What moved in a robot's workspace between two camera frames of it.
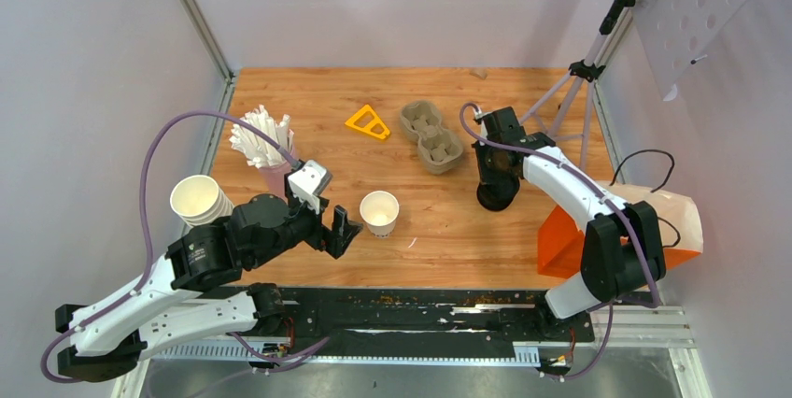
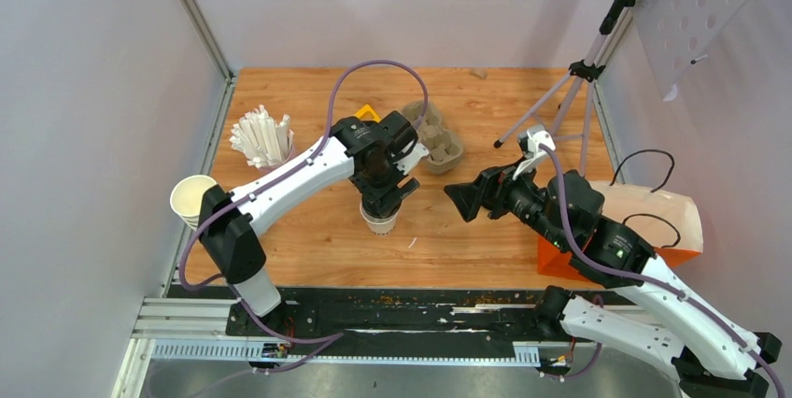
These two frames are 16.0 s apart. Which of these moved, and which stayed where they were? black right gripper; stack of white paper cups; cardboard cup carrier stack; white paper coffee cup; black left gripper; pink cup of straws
Moved: black right gripper; black left gripper
Stayed: stack of white paper cups; pink cup of straws; white paper coffee cup; cardboard cup carrier stack
